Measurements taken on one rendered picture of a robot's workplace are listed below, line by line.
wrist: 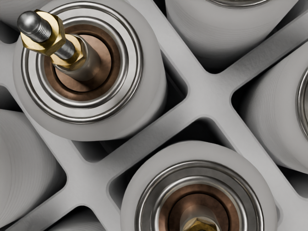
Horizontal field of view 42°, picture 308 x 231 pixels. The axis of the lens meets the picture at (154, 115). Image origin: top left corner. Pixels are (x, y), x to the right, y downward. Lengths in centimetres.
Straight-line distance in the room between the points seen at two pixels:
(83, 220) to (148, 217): 13
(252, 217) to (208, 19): 12
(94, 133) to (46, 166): 10
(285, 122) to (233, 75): 8
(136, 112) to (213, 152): 5
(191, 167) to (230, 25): 9
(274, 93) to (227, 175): 6
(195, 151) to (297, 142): 6
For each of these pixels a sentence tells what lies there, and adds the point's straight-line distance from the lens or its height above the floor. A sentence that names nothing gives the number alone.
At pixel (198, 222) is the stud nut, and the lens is 21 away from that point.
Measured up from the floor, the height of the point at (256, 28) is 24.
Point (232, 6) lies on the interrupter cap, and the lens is 25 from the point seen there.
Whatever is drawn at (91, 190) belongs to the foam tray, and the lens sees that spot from 32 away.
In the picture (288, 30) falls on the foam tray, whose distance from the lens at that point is 33.
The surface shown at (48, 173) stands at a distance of 34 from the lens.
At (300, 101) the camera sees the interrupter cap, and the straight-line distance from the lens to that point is 25.
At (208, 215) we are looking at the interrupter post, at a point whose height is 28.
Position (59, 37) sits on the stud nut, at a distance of 18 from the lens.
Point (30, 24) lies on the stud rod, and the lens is 17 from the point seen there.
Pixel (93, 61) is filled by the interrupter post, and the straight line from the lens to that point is 23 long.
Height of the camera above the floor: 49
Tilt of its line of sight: 85 degrees down
